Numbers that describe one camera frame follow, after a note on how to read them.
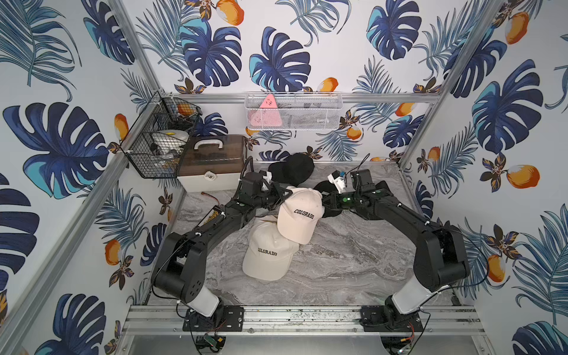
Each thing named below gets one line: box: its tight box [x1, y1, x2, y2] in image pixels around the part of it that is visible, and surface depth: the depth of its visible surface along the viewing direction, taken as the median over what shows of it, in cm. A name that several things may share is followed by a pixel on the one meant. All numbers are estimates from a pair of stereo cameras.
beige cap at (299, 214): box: [276, 185, 325, 245], surface depth 83 cm
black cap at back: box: [267, 153, 315, 187], surface depth 118 cm
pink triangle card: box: [249, 93, 283, 128], surface depth 92 cm
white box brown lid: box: [177, 134, 246, 193], surface depth 101 cm
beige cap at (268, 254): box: [242, 215, 300, 282], surface depth 86 cm
